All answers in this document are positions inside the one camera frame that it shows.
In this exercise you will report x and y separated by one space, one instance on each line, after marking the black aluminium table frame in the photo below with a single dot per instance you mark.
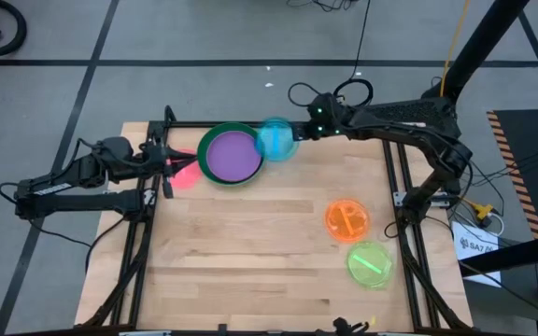
269 329

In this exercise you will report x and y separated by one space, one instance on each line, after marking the green transparent cup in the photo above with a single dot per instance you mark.
369 264

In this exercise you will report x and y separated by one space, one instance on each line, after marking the black slanted pole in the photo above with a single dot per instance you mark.
484 37

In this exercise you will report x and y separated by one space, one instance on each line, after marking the black crossbar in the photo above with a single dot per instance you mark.
521 252

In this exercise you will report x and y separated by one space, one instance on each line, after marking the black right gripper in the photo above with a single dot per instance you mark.
325 119

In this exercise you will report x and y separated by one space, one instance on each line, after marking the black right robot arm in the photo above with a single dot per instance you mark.
437 144

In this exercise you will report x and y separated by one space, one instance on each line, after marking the blue transparent cup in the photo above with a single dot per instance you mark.
276 140

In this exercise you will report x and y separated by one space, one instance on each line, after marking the white paper label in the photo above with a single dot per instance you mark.
472 245

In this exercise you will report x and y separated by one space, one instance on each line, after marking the pink cup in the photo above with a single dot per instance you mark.
187 179

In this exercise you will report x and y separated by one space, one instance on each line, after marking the purple plastic plate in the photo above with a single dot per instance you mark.
234 156

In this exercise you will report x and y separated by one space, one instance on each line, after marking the orange transparent cup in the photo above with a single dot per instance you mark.
346 221

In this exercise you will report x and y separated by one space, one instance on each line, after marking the dark green plastic plate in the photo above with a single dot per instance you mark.
202 154

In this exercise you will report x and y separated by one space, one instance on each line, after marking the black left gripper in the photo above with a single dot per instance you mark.
157 156

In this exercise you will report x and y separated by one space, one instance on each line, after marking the black perforated computer box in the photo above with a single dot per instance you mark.
404 111

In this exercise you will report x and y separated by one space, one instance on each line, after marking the black hazard-striped platform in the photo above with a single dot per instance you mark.
526 135

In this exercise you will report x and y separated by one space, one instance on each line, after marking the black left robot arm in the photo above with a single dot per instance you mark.
87 201

